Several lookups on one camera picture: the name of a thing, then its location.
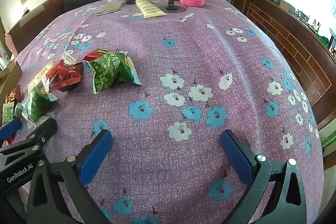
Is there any brown wooden cabinet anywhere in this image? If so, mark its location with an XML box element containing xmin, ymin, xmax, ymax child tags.
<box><xmin>5</xmin><ymin>0</ymin><xmax>64</xmax><ymax>56</ymax></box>

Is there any purple floral tablecloth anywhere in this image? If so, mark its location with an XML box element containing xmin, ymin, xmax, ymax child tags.
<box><xmin>5</xmin><ymin>0</ymin><xmax>324</xmax><ymax>224</ymax></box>

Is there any cardboard box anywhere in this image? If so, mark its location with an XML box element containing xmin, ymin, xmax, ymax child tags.
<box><xmin>0</xmin><ymin>61</ymin><xmax>23</xmax><ymax>109</ymax></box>

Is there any green white-edged snack packet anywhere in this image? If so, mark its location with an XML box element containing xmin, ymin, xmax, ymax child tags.
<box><xmin>21</xmin><ymin>86</ymin><xmax>58</xmax><ymax>127</ymax></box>

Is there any dark red snack packet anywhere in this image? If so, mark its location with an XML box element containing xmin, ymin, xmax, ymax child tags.
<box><xmin>49</xmin><ymin>61</ymin><xmax>84</xmax><ymax>92</ymax></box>

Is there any large green snack packet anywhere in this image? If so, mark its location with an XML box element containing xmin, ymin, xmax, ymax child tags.
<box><xmin>87</xmin><ymin>51</ymin><xmax>143</xmax><ymax>94</ymax></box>

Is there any red yellow snack bar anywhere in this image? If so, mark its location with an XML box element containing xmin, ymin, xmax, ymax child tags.
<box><xmin>83</xmin><ymin>48</ymin><xmax>109</xmax><ymax>62</ymax></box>

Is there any small green snack packet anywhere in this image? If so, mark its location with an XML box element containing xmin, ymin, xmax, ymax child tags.
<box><xmin>2</xmin><ymin>103</ymin><xmax>16</xmax><ymax>127</ymax></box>

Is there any wooden headboard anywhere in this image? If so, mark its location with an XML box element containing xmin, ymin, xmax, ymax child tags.
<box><xmin>241</xmin><ymin>0</ymin><xmax>336</xmax><ymax>130</ymax></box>

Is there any olive booklet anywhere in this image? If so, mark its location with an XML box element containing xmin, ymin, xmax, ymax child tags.
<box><xmin>96</xmin><ymin>1</ymin><xmax>126</xmax><ymax>16</ymax></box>

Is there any bright red snack packet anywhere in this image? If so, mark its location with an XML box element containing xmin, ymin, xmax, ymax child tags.
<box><xmin>5</xmin><ymin>84</ymin><xmax>24</xmax><ymax>104</ymax></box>

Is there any yellow bar on table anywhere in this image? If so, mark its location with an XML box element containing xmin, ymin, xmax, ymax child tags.
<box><xmin>135</xmin><ymin>0</ymin><xmax>167</xmax><ymax>18</ymax></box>

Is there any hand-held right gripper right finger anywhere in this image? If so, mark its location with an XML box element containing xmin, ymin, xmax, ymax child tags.
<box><xmin>220</xmin><ymin>130</ymin><xmax>307</xmax><ymax>224</ymax></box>

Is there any beige snack bar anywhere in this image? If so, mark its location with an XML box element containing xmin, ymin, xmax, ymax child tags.
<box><xmin>27</xmin><ymin>61</ymin><xmax>58</xmax><ymax>90</ymax></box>

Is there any green wire rack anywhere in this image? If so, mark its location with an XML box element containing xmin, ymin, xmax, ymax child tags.
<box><xmin>319</xmin><ymin>132</ymin><xmax>336</xmax><ymax>153</ymax></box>

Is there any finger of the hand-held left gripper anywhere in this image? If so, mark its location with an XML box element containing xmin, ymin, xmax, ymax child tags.
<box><xmin>0</xmin><ymin>117</ymin><xmax>58</xmax><ymax>161</ymax></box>
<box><xmin>0</xmin><ymin>118</ymin><xmax>23</xmax><ymax>147</ymax></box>

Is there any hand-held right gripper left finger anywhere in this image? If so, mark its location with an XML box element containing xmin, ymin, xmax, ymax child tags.
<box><xmin>27</xmin><ymin>130</ymin><xmax>113</xmax><ymax>224</ymax></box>

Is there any red white snack packet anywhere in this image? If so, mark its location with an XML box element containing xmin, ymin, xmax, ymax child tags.
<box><xmin>41</xmin><ymin>52</ymin><xmax>77</xmax><ymax>93</ymax></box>

